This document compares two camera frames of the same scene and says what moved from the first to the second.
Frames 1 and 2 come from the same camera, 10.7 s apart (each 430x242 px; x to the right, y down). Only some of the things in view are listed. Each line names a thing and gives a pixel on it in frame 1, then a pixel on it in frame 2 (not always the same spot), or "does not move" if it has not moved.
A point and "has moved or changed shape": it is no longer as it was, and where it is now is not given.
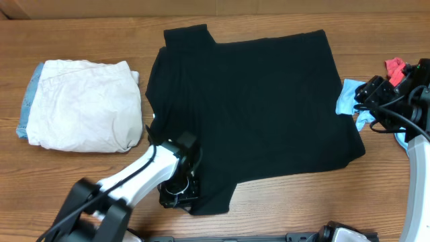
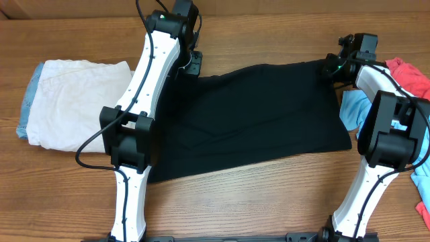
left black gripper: (185, 203) -> (194, 68)
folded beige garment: (82, 106) does not move
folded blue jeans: (22, 129) does not move
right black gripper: (368, 93) -> (326, 67)
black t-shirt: (260, 108) has moved or changed shape
